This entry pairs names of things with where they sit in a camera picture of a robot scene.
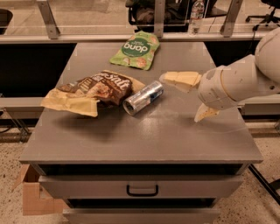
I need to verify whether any black office chair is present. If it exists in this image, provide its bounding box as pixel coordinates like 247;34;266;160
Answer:
245;0;280;32

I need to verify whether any green snack bag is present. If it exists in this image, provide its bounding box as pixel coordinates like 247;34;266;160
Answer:
109;31;159;71

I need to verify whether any black drawer handle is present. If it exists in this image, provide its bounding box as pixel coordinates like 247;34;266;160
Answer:
126;185;159;197

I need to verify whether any red bull can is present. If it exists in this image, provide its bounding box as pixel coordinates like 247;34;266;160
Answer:
122;80;164;116

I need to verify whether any grey drawer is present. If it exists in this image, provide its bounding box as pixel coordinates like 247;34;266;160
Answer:
39;175;242;199
63;208;220;224

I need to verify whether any upper grey drawer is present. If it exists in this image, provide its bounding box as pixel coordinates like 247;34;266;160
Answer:
39;175;242;199

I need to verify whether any brown and cream chip bag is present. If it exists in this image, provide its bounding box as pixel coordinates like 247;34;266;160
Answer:
41;70;144;117

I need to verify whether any clear plastic water bottle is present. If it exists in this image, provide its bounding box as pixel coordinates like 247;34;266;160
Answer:
188;0;205;36

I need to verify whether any metal railing frame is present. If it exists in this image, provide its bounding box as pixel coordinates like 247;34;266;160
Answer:
0;0;280;45

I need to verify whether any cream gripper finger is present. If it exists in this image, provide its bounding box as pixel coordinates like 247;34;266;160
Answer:
159;72;201;93
194;103;220;123

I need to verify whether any cardboard box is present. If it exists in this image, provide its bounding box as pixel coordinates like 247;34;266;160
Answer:
12;164;68;215

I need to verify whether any grey drawer cabinet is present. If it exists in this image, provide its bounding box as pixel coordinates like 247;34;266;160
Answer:
18;41;264;224

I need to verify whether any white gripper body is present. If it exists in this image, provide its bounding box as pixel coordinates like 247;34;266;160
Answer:
198;66;237;110

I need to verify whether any lower grey drawer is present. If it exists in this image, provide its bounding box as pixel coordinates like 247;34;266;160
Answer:
63;208;220;224

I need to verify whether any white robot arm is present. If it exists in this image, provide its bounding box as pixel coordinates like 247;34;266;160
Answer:
159;28;280;122

